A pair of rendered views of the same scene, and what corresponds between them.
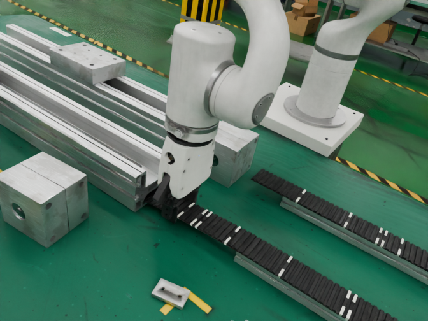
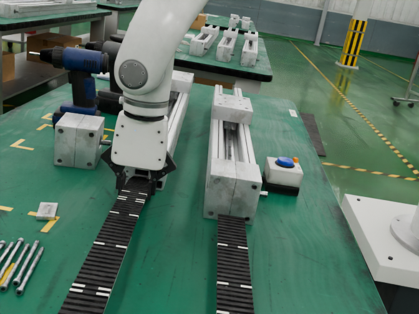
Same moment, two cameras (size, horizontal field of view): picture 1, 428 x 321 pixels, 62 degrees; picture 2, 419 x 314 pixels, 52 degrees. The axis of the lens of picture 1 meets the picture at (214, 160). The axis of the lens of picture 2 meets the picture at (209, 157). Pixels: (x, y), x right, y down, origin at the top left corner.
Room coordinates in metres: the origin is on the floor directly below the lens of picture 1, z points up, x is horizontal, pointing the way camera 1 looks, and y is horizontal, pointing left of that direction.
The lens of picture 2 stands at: (0.23, -0.69, 1.19)
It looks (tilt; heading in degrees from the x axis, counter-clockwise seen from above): 21 degrees down; 61
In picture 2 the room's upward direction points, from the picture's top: 10 degrees clockwise
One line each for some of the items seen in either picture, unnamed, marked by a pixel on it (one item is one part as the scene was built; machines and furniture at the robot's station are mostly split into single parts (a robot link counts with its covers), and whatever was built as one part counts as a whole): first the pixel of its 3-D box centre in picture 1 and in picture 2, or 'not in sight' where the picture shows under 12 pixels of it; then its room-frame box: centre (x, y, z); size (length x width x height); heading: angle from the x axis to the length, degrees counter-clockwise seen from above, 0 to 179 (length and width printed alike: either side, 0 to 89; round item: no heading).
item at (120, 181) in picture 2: (165, 208); (116, 176); (0.45, 0.06, 0.83); 0.03 x 0.03 x 0.07; 63
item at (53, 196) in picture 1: (50, 194); (85, 141); (0.43, 0.26, 0.83); 0.11 x 0.10 x 0.10; 158
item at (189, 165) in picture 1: (186, 155); (141, 136); (0.49, 0.05, 0.92); 0.10 x 0.07 x 0.11; 153
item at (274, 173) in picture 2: not in sight; (278, 174); (0.85, 0.07, 0.81); 0.10 x 0.08 x 0.06; 153
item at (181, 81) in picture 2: not in sight; (175, 84); (0.81, 0.68, 0.87); 0.16 x 0.11 x 0.07; 63
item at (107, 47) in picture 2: not in sight; (106, 76); (0.57, 0.66, 0.89); 0.20 x 0.08 x 0.22; 143
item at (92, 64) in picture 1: (88, 67); (231, 112); (0.87, 0.37, 0.87); 0.16 x 0.11 x 0.07; 63
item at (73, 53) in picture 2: not in sight; (68, 88); (0.42, 0.49, 0.89); 0.20 x 0.08 x 0.22; 161
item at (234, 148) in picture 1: (229, 149); (237, 191); (0.68, -0.03, 0.83); 0.12 x 0.09 x 0.10; 153
